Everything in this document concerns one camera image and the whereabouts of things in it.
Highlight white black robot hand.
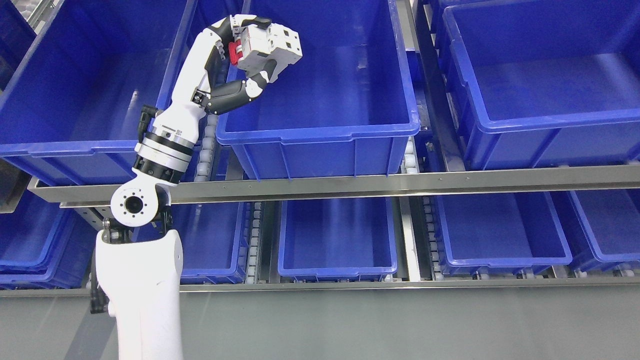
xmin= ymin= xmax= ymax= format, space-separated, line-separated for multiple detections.
xmin=145 ymin=14 xmax=279 ymax=146

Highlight steel shelf rail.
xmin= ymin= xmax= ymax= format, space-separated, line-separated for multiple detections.
xmin=27 ymin=164 xmax=640 ymax=209
xmin=0 ymin=274 xmax=640 ymax=299

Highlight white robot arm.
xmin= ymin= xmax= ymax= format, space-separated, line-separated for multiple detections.
xmin=95 ymin=103 xmax=205 ymax=360

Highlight blue bin upper left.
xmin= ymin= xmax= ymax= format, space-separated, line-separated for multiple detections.
xmin=0 ymin=0 xmax=211 ymax=187

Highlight steel shelf rail upper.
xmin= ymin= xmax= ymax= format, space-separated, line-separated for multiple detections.
xmin=27 ymin=164 xmax=640 ymax=209

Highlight white circuit breaker red switches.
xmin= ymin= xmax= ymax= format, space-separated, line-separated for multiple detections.
xmin=228 ymin=23 xmax=303 ymax=78

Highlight steel shelf rail lower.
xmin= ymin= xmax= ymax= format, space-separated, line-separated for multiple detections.
xmin=0 ymin=274 xmax=640 ymax=299

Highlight blue bin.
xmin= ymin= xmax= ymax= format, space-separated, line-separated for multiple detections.
xmin=550 ymin=188 xmax=640 ymax=272
xmin=131 ymin=202 xmax=250 ymax=285
xmin=0 ymin=0 xmax=211 ymax=187
xmin=0 ymin=191 xmax=97 ymax=290
xmin=432 ymin=192 xmax=574 ymax=275
xmin=215 ymin=0 xmax=420 ymax=180
xmin=439 ymin=0 xmax=640 ymax=170
xmin=278 ymin=197 xmax=398 ymax=283

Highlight blue bin lower far left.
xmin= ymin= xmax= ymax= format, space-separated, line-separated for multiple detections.
xmin=0 ymin=191 xmax=97 ymax=290

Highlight blue bin lower far right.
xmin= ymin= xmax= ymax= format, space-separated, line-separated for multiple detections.
xmin=550 ymin=188 xmax=640 ymax=272

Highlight blue bin upper right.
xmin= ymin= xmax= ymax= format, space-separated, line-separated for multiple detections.
xmin=439 ymin=0 xmax=640 ymax=170

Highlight blue bin upper centre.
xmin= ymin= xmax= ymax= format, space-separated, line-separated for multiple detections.
xmin=215 ymin=0 xmax=420 ymax=180

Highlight blue bin lower centre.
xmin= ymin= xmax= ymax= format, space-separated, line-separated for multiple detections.
xmin=278 ymin=197 xmax=398 ymax=283

